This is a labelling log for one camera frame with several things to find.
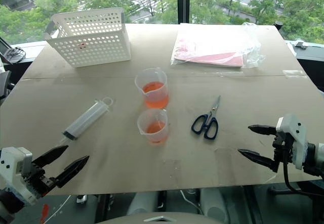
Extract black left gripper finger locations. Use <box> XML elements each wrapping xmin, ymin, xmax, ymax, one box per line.
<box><xmin>54</xmin><ymin>155</ymin><xmax>90</xmax><ymax>189</ymax></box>
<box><xmin>32</xmin><ymin>145</ymin><xmax>69</xmax><ymax>170</ymax></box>

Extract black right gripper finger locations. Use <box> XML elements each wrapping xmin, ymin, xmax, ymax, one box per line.
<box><xmin>248</xmin><ymin>124</ymin><xmax>278</xmax><ymax>137</ymax></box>
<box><xmin>237</xmin><ymin>149</ymin><xmax>280</xmax><ymax>173</ymax></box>

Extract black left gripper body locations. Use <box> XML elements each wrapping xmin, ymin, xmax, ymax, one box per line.
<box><xmin>22</xmin><ymin>160</ymin><xmax>58</xmax><ymax>197</ymax></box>

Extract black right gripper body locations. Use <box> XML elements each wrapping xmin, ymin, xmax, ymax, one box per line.
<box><xmin>272</xmin><ymin>132</ymin><xmax>295</xmax><ymax>164</ymax></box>

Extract large clear plastic syringe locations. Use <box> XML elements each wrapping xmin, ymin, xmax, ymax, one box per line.
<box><xmin>58</xmin><ymin>97</ymin><xmax>114</xmax><ymax>146</ymax></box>

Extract small red object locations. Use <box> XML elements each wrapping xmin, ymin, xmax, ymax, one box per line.
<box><xmin>39</xmin><ymin>203</ymin><xmax>50</xmax><ymax>224</ymax></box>

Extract clear tape strip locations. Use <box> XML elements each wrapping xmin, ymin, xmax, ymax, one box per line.
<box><xmin>282</xmin><ymin>69</ymin><xmax>306</xmax><ymax>79</ymax></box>

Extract pale rounded shape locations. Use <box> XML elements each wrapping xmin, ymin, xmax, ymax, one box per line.
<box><xmin>199</xmin><ymin>188</ymin><xmax>230</xmax><ymax>222</ymax></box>
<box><xmin>126</xmin><ymin>190</ymin><xmax>159</xmax><ymax>216</ymax></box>

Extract small clear plastic beaker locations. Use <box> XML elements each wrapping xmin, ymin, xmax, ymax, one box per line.
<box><xmin>137</xmin><ymin>108</ymin><xmax>170</xmax><ymax>147</ymax></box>

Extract clear bag with pink paper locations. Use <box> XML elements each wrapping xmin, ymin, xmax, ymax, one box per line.
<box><xmin>170</xmin><ymin>21</ymin><xmax>265</xmax><ymax>70</ymax></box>

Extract silver robot torso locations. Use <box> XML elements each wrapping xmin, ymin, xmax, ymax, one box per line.
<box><xmin>96</xmin><ymin>211</ymin><xmax>228</xmax><ymax>224</ymax></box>

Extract large clear plastic beaker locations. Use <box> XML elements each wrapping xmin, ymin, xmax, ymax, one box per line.
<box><xmin>134</xmin><ymin>68</ymin><xmax>170</xmax><ymax>110</ymax></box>

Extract white perforated plastic basket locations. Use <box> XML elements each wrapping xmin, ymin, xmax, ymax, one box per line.
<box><xmin>42</xmin><ymin>7</ymin><xmax>132</xmax><ymax>69</ymax></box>

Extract black window mullion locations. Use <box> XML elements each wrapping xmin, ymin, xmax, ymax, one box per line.
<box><xmin>176</xmin><ymin>0</ymin><xmax>191</xmax><ymax>24</ymax></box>

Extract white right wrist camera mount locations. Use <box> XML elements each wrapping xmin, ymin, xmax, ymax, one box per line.
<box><xmin>275</xmin><ymin>113</ymin><xmax>308</xmax><ymax>170</ymax></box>

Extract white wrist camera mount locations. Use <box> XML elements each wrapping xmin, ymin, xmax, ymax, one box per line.
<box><xmin>275</xmin><ymin>113</ymin><xmax>308</xmax><ymax>170</ymax></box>
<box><xmin>0</xmin><ymin>147</ymin><xmax>41</xmax><ymax>206</ymax></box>

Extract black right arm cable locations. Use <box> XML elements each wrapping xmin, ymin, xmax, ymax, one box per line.
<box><xmin>282</xmin><ymin>155</ymin><xmax>324</xmax><ymax>198</ymax></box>

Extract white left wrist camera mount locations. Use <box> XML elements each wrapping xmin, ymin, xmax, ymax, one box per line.
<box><xmin>0</xmin><ymin>147</ymin><xmax>41</xmax><ymax>206</ymax></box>

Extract blue handled scissors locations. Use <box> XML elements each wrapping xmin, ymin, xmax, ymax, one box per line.
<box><xmin>190</xmin><ymin>95</ymin><xmax>221</xmax><ymax>141</ymax></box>

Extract small grey bracket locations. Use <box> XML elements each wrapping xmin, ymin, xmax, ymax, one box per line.
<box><xmin>293</xmin><ymin>40</ymin><xmax>308</xmax><ymax>50</ymax></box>

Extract black cable bundle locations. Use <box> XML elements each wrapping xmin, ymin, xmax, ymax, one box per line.
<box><xmin>5</xmin><ymin>46</ymin><xmax>26</xmax><ymax>63</ymax></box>

